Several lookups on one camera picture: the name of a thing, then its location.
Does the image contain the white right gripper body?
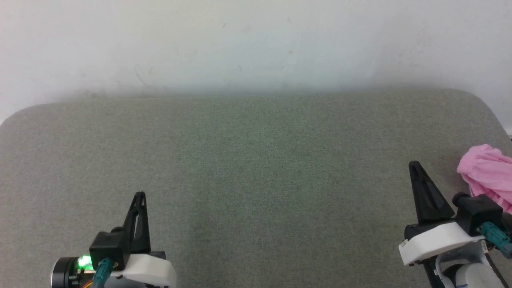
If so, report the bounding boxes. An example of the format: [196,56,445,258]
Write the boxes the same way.
[398,221,487,267]

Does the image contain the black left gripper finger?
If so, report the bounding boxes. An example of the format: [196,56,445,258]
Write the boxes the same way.
[135,192,152,255]
[122,192,141,255]

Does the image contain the right teal-plug black cable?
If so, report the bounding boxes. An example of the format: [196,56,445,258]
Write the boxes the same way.
[479,222,512,288]

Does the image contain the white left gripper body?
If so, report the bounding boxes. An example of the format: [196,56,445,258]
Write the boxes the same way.
[113,250,177,288]

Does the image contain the grey-green fabric sofa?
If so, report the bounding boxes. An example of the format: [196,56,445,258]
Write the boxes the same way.
[0,89,512,288]

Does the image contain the pink cotton shorts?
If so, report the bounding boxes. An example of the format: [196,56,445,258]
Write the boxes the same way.
[456,144,512,215]

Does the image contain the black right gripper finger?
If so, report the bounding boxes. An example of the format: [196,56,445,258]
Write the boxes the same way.
[408,160,433,225]
[415,161,456,224]

